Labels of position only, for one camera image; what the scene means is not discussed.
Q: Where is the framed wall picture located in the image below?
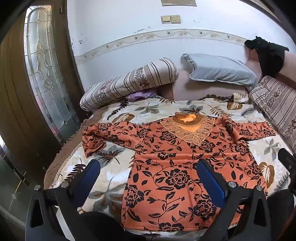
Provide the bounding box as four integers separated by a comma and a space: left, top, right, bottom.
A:
161, 0, 197, 6

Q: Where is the pink bed sheet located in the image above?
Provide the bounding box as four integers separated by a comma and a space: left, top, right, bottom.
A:
157, 77, 249, 101

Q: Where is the leaf print blanket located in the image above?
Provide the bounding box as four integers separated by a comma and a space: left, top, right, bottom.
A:
44, 93, 296, 239

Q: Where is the orange floral blouse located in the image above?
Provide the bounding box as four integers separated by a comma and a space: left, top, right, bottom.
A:
82, 112, 277, 232

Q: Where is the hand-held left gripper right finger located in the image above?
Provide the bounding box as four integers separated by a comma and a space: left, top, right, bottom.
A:
196, 159, 270, 241

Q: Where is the grey pillow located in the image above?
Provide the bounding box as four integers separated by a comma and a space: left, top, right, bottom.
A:
181, 53, 258, 88

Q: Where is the striped square pillow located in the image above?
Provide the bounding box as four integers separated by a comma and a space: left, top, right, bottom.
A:
248, 75, 296, 154

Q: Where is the pink padded headboard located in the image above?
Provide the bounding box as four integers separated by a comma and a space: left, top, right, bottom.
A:
245, 50, 296, 84

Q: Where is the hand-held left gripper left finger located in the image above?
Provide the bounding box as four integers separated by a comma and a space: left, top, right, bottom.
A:
25, 159, 101, 241

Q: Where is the striped bolster pillow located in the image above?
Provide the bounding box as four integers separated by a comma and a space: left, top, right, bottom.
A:
80, 57, 179, 111

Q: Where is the wooden door with glass panel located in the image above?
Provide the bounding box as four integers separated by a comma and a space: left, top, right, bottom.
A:
0, 0, 86, 186

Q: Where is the black cloth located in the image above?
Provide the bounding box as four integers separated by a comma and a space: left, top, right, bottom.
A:
244, 36, 290, 78

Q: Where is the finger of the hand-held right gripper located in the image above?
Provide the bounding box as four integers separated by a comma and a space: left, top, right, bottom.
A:
277, 148, 296, 186

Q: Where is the purple cloth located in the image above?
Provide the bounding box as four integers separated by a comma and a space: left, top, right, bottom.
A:
126, 91, 158, 100

